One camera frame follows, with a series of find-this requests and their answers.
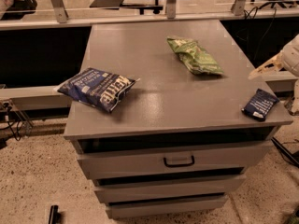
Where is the blue kettle chip bag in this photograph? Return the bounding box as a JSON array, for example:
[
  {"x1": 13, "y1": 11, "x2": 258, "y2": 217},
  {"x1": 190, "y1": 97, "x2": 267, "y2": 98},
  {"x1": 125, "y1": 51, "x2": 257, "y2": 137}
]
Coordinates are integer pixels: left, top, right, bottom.
[{"x1": 54, "y1": 67, "x2": 136, "y2": 113}]

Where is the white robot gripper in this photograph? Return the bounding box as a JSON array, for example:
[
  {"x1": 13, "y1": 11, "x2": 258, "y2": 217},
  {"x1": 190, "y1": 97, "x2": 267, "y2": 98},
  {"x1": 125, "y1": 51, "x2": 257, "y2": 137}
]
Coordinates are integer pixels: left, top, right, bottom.
[{"x1": 249, "y1": 35, "x2": 299, "y2": 115}]

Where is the grey drawer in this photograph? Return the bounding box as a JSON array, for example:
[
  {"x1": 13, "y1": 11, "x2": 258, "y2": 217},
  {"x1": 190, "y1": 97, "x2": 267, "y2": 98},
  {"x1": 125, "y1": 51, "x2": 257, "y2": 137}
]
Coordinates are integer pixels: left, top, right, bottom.
[
  {"x1": 94, "y1": 175, "x2": 246, "y2": 204},
  {"x1": 78, "y1": 141, "x2": 271, "y2": 179},
  {"x1": 106, "y1": 195, "x2": 228, "y2": 219}
]

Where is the black cables left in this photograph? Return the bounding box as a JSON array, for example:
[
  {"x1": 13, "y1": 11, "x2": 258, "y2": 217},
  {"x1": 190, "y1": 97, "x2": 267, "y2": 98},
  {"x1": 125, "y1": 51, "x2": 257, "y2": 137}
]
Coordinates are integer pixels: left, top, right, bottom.
[{"x1": 0, "y1": 98, "x2": 35, "y2": 149}]

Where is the green chip bag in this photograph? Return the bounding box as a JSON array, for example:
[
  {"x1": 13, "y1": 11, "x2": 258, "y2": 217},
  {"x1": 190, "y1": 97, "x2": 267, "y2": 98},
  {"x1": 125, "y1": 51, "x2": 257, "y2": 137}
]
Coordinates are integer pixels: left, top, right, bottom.
[{"x1": 166, "y1": 36, "x2": 224, "y2": 75}]

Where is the bottom grey drawer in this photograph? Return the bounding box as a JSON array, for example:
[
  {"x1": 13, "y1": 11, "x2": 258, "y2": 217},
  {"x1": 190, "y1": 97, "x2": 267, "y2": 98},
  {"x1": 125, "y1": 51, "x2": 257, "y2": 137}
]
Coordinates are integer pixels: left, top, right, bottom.
[{"x1": 106, "y1": 195, "x2": 228, "y2": 219}]

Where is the grey drawer cabinet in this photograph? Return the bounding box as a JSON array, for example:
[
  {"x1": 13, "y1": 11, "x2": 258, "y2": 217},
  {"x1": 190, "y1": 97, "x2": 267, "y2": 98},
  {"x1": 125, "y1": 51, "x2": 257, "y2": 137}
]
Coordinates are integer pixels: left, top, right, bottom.
[{"x1": 64, "y1": 20, "x2": 292, "y2": 209}]

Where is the middle grey drawer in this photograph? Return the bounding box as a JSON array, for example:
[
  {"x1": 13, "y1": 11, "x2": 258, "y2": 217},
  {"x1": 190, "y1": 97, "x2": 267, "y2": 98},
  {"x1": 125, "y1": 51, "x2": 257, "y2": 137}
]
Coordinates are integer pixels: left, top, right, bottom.
[{"x1": 94, "y1": 175, "x2": 246, "y2": 204}]

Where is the black office chair base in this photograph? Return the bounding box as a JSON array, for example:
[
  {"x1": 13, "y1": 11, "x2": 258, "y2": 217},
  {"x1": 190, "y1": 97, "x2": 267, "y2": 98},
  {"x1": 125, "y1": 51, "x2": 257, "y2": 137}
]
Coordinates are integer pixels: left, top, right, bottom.
[{"x1": 120, "y1": 0, "x2": 164, "y2": 15}]

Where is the black drawer handle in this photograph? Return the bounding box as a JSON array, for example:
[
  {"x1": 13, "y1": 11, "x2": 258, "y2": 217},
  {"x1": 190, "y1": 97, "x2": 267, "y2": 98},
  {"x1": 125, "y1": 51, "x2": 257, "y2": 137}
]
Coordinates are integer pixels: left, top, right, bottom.
[{"x1": 163, "y1": 155, "x2": 195, "y2": 168}]

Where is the black cable right floor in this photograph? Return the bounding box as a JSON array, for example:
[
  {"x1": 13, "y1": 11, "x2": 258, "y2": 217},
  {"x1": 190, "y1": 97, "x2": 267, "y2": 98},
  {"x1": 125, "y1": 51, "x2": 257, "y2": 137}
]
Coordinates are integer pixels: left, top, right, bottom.
[{"x1": 271, "y1": 136, "x2": 299, "y2": 169}]

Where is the grey metal railing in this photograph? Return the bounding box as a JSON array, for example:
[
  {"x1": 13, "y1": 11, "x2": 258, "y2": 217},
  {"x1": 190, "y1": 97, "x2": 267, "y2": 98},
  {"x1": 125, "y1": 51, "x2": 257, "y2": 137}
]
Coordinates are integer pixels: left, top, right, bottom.
[{"x1": 0, "y1": 0, "x2": 299, "y2": 31}]

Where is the dark blue rxbar wrapper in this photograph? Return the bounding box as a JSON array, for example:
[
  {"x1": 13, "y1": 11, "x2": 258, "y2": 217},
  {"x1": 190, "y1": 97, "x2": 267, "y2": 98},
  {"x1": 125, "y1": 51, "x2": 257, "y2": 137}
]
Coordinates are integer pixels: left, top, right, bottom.
[{"x1": 241, "y1": 89, "x2": 279, "y2": 121}]

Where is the black floor object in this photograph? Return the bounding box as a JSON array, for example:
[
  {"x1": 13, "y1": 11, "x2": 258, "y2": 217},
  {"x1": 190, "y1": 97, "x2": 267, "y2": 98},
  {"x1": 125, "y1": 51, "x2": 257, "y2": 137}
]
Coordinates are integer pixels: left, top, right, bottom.
[{"x1": 48, "y1": 205, "x2": 61, "y2": 224}]

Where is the top grey drawer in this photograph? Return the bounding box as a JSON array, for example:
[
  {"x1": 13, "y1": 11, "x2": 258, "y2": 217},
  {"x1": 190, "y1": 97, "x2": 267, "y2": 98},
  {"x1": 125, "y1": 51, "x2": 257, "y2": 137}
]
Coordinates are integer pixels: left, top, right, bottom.
[{"x1": 78, "y1": 141, "x2": 271, "y2": 179}]

